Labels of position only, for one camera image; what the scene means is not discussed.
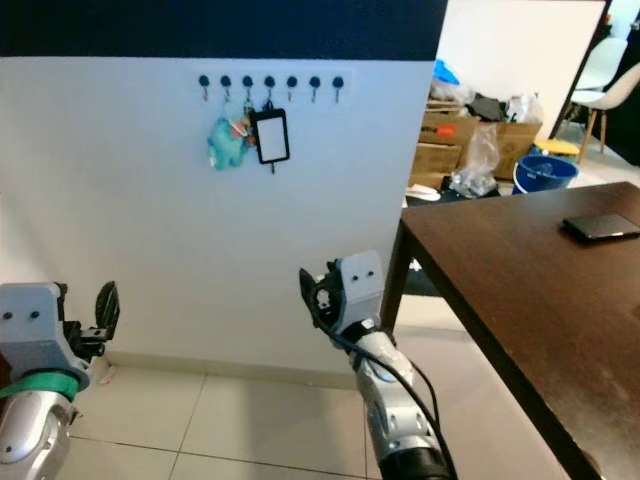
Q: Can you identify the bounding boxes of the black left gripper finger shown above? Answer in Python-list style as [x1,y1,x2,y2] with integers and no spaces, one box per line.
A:
[95,281,121,338]

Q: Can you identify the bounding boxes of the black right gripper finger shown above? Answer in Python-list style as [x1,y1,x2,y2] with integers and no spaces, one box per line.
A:
[298,267,336,329]

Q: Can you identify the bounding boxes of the metal key bunch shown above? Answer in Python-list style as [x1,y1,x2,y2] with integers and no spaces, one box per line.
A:
[237,97,257,141]

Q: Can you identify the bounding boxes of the white dish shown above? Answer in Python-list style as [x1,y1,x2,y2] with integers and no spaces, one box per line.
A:
[405,185,443,202]

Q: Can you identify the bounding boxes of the black card holder white insert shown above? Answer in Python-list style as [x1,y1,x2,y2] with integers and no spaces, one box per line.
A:
[252,100,291,173]

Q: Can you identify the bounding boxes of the dark brown wooden table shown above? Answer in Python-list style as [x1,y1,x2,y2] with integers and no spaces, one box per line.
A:
[382,183,640,480]

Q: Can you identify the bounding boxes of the clear plastic bag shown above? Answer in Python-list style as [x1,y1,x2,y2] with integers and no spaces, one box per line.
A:
[450,122,501,198]

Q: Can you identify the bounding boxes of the blue plastic bucket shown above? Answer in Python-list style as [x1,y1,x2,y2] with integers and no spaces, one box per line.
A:
[512,154,580,196]

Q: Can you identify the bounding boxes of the small black bag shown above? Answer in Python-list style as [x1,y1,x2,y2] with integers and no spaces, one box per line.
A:
[468,93,509,123]

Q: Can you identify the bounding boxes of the large brown cardboard box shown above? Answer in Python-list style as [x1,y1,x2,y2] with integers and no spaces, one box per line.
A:
[410,110,543,191]

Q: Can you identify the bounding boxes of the yellow round object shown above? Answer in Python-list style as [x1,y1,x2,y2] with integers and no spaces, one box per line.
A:
[532,137,581,157]

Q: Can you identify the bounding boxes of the black smartphone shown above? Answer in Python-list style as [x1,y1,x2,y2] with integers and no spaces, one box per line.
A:
[562,213,640,244]

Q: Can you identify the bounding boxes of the white chair wooden legs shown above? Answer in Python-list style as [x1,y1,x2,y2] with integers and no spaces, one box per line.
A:
[575,35,629,96]
[570,62,640,166]

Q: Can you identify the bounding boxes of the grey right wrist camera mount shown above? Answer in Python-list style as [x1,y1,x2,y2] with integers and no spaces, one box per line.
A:
[335,250,387,333]

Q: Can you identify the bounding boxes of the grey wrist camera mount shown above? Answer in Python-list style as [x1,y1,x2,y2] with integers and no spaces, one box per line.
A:
[335,250,387,333]
[0,282,83,393]

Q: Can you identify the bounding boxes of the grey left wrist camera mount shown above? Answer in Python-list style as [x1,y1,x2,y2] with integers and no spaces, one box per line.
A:
[0,282,83,393]

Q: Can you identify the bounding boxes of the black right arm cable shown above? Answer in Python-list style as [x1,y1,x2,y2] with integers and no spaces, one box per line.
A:
[315,285,461,480]

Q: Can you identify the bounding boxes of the teal plush keychain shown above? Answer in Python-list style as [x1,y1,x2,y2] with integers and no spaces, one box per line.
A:
[208,113,249,170]

